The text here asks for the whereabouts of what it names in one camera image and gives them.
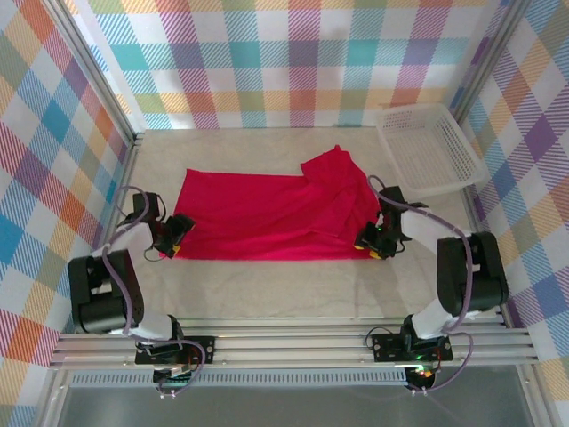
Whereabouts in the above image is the plaid backdrop cloth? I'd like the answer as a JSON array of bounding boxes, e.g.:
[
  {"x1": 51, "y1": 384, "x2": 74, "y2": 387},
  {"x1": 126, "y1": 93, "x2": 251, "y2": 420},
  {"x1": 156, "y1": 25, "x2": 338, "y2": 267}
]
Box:
[
  {"x1": 0, "y1": 0, "x2": 134, "y2": 408},
  {"x1": 453, "y1": 0, "x2": 569, "y2": 427},
  {"x1": 66, "y1": 0, "x2": 512, "y2": 131}
]

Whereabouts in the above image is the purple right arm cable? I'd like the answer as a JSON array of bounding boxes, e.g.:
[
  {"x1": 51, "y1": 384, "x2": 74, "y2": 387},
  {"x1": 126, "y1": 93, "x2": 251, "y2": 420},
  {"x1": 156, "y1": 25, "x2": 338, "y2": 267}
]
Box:
[{"x1": 367, "y1": 174, "x2": 475, "y2": 395}]

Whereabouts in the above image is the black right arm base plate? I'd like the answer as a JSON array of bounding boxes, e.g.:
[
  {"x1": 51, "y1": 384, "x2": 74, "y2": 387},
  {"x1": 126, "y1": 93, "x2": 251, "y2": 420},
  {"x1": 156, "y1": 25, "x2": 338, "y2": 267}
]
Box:
[{"x1": 371, "y1": 331, "x2": 454, "y2": 362}]

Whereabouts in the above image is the aluminium frame post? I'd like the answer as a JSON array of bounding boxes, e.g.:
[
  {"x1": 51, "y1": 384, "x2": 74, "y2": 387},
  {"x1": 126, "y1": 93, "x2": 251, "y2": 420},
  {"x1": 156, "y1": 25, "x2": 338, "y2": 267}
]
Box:
[
  {"x1": 44, "y1": 0, "x2": 146, "y2": 150},
  {"x1": 447, "y1": 0, "x2": 533, "y2": 124}
]

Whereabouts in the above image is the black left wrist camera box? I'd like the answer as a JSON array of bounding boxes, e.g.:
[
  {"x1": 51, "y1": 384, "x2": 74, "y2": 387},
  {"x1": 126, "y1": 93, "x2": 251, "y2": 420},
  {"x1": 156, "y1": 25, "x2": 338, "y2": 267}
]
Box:
[{"x1": 167, "y1": 213, "x2": 197, "y2": 236}]

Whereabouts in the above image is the small controller board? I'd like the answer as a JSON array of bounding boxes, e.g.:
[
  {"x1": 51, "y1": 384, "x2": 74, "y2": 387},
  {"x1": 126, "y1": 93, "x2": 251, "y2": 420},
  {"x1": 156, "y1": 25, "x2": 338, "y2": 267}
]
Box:
[
  {"x1": 153, "y1": 363, "x2": 197, "y2": 386},
  {"x1": 405, "y1": 364, "x2": 439, "y2": 388}
]

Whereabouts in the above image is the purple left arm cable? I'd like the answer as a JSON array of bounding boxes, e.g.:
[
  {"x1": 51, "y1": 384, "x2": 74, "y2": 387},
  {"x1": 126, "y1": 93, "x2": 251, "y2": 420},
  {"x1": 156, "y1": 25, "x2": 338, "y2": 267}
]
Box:
[{"x1": 102, "y1": 185, "x2": 208, "y2": 397}]

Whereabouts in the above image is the grey metal panel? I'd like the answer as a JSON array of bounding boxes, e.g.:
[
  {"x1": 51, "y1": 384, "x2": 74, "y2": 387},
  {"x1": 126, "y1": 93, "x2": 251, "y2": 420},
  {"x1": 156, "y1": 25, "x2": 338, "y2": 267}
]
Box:
[{"x1": 55, "y1": 384, "x2": 537, "y2": 427}]

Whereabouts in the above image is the white plastic basket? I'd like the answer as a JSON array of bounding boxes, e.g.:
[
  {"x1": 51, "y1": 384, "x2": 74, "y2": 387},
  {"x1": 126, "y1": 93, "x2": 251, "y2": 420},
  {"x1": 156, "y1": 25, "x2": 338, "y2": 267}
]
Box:
[{"x1": 375, "y1": 102, "x2": 489, "y2": 199}]

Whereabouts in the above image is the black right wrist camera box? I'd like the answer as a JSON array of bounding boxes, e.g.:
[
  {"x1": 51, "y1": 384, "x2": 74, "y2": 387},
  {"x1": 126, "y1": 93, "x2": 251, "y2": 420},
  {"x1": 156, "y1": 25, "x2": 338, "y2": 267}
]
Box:
[{"x1": 357, "y1": 222, "x2": 380, "y2": 250}]

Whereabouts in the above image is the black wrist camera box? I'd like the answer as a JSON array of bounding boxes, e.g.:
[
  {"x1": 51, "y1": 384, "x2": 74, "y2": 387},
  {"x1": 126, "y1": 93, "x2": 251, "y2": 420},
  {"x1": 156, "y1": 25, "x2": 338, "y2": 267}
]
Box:
[
  {"x1": 357, "y1": 222, "x2": 380, "y2": 250},
  {"x1": 167, "y1": 213, "x2": 197, "y2": 236}
]

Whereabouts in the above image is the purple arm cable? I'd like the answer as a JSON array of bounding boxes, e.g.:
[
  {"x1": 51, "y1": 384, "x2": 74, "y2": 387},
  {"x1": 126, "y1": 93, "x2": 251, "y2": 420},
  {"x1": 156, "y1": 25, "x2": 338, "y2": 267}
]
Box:
[
  {"x1": 367, "y1": 174, "x2": 475, "y2": 395},
  {"x1": 102, "y1": 185, "x2": 208, "y2": 397}
]

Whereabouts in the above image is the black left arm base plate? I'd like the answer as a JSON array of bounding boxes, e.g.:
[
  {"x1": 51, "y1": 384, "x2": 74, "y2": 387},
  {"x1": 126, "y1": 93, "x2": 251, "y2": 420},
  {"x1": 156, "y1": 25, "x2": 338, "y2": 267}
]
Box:
[{"x1": 134, "y1": 335, "x2": 218, "y2": 367}]

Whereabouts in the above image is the pink-red t-shirt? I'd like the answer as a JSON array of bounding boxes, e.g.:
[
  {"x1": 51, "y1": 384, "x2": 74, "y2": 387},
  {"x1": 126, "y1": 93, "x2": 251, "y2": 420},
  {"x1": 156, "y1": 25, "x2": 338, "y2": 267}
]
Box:
[{"x1": 171, "y1": 144, "x2": 383, "y2": 263}]

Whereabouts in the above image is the long aluminium mounting rail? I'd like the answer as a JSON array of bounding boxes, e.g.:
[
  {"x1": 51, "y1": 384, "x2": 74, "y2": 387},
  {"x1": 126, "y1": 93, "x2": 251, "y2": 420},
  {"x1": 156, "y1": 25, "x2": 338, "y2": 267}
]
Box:
[{"x1": 48, "y1": 316, "x2": 541, "y2": 370}]

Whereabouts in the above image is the grey slotted cable duct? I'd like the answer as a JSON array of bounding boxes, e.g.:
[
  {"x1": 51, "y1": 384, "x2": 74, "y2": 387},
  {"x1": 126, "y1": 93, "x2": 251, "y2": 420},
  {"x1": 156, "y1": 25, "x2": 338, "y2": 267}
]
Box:
[{"x1": 70, "y1": 367, "x2": 410, "y2": 388}]

